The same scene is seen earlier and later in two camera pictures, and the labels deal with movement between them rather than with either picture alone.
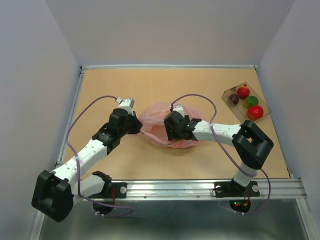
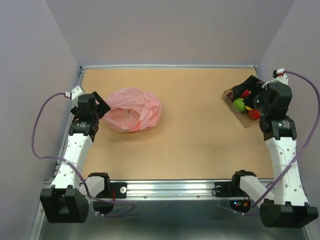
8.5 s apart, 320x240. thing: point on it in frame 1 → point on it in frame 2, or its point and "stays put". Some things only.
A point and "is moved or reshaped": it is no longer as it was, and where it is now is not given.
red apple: [255, 112] stays put
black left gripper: [137, 124] → [103, 108]
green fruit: [251, 100] is moved or reshaped
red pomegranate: [243, 92] stays put
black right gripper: [170, 133] → [253, 84]
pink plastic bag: [153, 126] → [132, 109]
